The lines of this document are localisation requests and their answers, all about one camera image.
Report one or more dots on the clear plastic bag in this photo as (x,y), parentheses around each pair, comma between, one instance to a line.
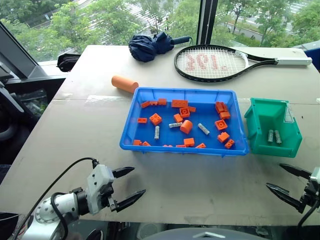
(35,101)

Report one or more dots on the black folded bag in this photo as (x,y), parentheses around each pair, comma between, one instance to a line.
(67,61)

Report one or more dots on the rounded orange building block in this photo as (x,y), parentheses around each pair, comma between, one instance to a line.
(186,126)

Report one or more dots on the blue plastic tray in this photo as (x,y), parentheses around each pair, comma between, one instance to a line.
(175,136)

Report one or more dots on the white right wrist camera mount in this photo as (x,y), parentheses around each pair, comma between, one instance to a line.
(316,175)

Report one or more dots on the orange foam cylinder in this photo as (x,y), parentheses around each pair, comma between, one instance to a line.
(124,84)

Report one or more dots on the black window frame post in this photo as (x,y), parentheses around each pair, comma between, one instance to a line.
(207,22)

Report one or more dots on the grey battery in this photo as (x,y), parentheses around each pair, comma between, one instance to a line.
(203,129)
(156,132)
(278,136)
(270,135)
(175,125)

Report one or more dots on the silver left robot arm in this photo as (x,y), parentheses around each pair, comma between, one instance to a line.
(63,203)

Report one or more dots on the navy folded umbrella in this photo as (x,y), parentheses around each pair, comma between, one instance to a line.
(150,46)

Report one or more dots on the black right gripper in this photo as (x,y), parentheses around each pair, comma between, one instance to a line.
(311,192)

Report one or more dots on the green plastic bin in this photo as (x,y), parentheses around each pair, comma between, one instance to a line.
(262,147)

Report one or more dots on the black white tennis racket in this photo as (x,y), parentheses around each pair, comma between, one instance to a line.
(212,62)

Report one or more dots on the long orange building brick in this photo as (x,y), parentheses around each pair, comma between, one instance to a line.
(180,103)

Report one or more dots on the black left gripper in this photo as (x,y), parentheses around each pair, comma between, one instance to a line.
(110,197)

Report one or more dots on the black slanted frame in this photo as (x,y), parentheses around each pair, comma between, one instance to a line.
(17,52)

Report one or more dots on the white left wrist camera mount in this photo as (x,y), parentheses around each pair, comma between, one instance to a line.
(98,180)

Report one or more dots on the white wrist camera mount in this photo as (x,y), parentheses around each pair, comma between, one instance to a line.
(98,180)
(316,175)

